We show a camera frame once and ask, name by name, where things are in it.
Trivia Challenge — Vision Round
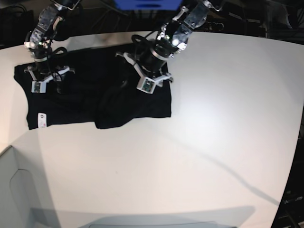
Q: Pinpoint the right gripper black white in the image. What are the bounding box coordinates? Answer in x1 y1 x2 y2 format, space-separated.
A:
24 57 75 94

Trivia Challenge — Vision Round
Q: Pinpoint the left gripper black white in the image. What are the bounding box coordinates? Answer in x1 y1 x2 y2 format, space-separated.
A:
115 45 173 87

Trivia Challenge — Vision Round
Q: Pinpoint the black T-shirt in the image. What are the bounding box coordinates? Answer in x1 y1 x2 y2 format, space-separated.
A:
14 44 171 130

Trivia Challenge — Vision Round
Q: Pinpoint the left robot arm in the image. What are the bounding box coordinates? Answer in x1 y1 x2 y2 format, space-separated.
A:
115 0 224 94

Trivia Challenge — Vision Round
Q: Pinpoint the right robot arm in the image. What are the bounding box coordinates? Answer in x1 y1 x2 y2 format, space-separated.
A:
24 0 81 94

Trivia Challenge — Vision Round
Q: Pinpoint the blue box at top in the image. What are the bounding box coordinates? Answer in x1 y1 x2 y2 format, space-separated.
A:
114 0 182 10

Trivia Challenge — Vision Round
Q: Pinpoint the black equipment at right edge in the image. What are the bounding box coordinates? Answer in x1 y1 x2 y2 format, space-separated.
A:
277 133 304 228

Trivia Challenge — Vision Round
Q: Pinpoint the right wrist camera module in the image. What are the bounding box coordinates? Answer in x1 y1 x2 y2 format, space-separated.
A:
31 81 47 94

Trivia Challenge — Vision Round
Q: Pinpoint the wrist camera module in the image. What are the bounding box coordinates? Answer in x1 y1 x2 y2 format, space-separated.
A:
136 77 156 94
31 81 47 94

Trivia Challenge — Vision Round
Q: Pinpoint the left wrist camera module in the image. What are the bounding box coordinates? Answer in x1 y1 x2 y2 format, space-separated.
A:
136 77 156 94

